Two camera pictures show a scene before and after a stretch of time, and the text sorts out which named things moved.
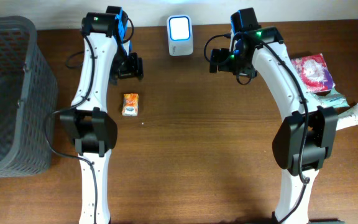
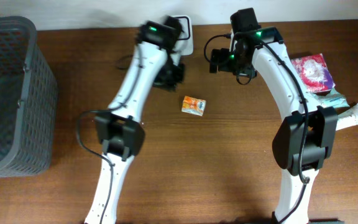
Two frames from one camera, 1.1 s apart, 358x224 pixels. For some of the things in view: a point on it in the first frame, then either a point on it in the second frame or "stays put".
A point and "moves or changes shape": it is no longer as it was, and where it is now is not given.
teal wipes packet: (334, 99) stays put
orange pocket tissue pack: (130, 104) moves or changes shape
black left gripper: (137, 67) → (167, 81)
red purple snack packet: (314, 72) stays put
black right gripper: (214, 61) stays put
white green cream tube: (355, 116) stays put
